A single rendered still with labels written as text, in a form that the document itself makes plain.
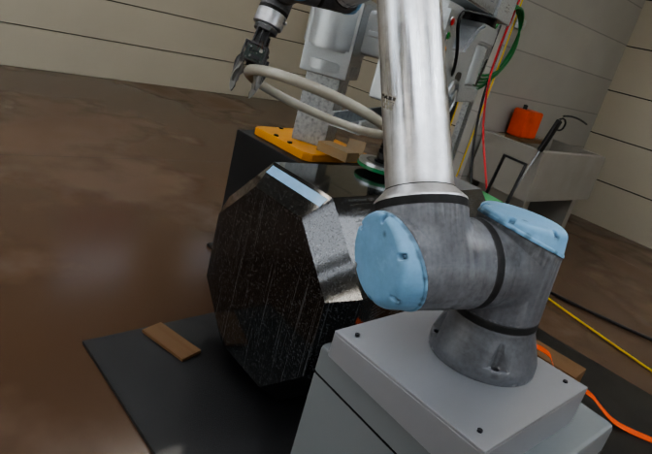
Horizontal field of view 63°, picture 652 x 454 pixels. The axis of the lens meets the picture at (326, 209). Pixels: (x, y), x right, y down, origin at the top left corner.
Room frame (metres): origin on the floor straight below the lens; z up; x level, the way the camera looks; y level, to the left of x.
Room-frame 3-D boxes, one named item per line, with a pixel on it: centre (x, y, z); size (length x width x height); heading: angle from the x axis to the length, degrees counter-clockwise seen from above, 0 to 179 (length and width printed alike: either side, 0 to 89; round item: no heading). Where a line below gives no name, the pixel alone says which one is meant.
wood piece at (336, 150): (2.70, 0.02, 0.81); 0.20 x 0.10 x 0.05; 55
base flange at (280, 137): (2.91, 0.17, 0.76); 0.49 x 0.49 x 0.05; 47
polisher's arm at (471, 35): (2.57, -0.37, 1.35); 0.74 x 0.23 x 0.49; 154
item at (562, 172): (5.17, -1.89, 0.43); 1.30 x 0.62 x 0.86; 134
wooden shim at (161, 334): (1.87, 0.48, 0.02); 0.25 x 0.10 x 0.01; 61
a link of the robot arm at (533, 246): (0.85, -0.32, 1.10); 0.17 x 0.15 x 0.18; 117
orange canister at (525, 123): (5.23, -1.66, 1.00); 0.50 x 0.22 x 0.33; 134
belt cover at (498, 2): (2.54, -0.34, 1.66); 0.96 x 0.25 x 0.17; 154
